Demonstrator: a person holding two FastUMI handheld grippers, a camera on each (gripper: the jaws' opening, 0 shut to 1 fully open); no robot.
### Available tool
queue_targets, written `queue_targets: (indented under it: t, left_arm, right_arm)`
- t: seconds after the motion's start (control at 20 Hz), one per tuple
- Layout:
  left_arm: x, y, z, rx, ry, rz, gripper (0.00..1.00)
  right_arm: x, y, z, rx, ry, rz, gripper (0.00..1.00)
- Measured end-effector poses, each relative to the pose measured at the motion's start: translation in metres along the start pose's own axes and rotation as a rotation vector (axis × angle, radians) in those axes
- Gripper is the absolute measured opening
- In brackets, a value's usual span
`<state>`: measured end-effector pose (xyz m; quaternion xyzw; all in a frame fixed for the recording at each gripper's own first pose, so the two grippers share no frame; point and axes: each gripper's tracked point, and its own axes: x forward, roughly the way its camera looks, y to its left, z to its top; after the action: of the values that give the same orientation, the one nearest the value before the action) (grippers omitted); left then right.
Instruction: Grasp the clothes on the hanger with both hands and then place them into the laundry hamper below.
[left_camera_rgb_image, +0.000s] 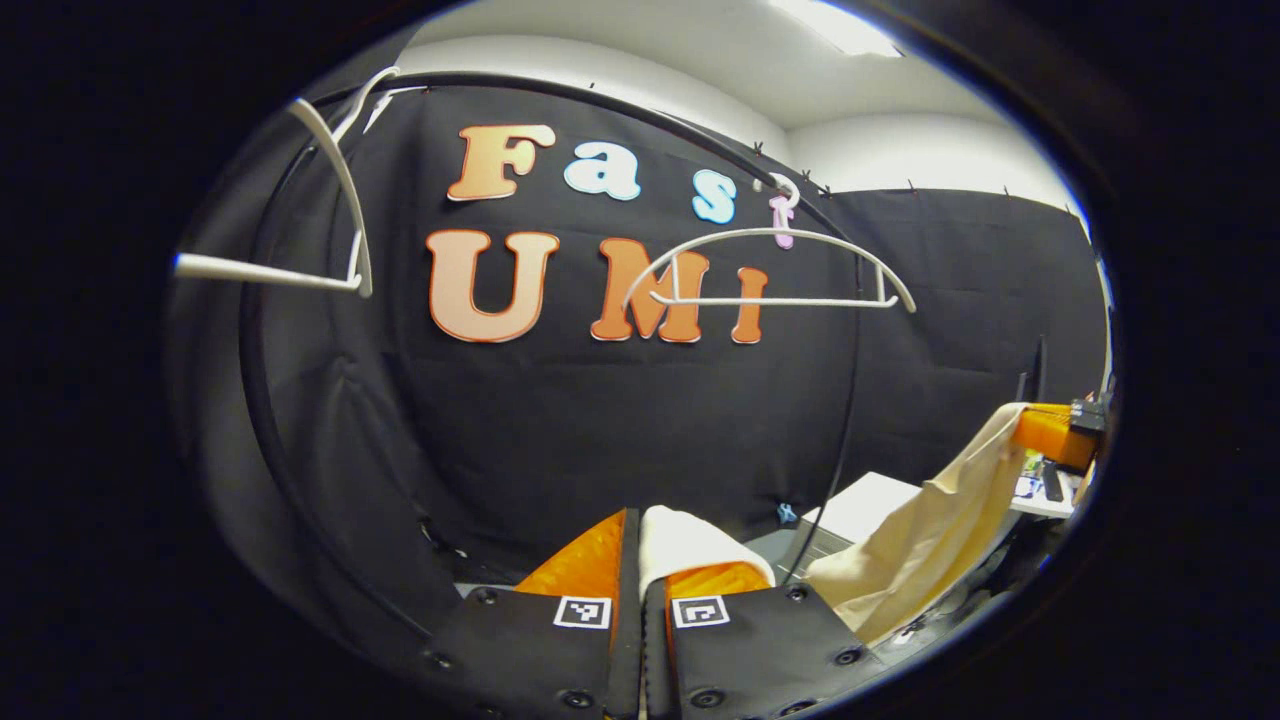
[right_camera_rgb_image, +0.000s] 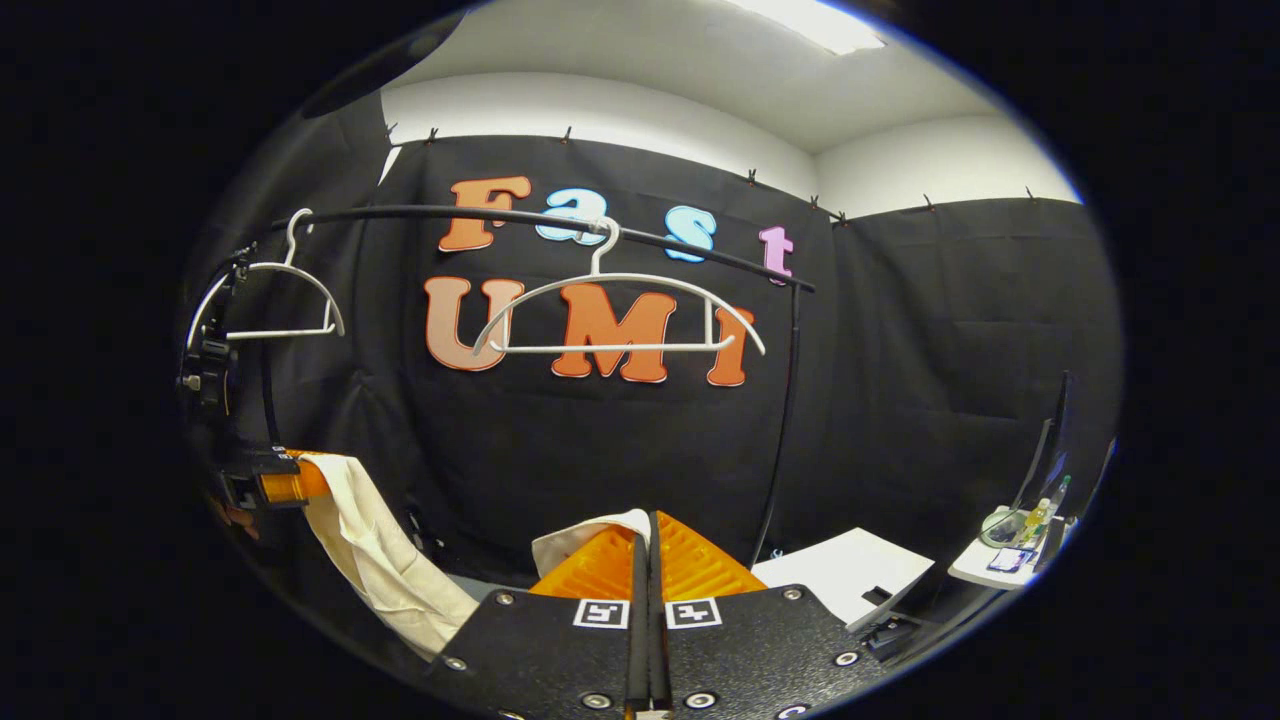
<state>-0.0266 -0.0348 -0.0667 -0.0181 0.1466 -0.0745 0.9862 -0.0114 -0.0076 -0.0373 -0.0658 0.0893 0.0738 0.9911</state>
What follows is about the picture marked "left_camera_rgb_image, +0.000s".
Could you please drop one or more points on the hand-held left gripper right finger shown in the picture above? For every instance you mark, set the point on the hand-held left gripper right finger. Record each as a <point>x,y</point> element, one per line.
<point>655,660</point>

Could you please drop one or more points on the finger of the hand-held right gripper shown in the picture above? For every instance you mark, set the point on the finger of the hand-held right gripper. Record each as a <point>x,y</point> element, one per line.
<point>1045,435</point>

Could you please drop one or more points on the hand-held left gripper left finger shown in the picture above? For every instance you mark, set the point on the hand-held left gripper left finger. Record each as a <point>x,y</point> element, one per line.
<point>628,640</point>

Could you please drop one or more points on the cream button shirt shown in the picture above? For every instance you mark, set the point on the cream button shirt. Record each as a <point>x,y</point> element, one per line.
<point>930,540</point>

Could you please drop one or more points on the white plastic hanger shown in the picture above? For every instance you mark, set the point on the white plastic hanger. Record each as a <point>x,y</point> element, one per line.
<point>260,273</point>
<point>820,301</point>

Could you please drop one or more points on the black monitor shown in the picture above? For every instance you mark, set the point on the black monitor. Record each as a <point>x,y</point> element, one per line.
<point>1038,370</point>

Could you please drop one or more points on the white desk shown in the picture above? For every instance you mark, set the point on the white desk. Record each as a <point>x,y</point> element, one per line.
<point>1045,508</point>

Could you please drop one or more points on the small blue clip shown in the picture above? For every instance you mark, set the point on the small blue clip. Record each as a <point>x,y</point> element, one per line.
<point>787,513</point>

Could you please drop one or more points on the black backdrop cloth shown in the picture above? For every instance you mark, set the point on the black backdrop cloth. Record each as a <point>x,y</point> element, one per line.
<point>600,430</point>

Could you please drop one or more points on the row of black clips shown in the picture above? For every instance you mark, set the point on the row of black clips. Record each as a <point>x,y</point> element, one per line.
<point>757,149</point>

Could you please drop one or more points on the ceiling light panel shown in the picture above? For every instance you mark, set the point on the ceiling light panel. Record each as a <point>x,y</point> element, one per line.
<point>840,25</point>

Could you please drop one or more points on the black clothes rail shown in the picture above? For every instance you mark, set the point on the black clothes rail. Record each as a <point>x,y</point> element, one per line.
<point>250,360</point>

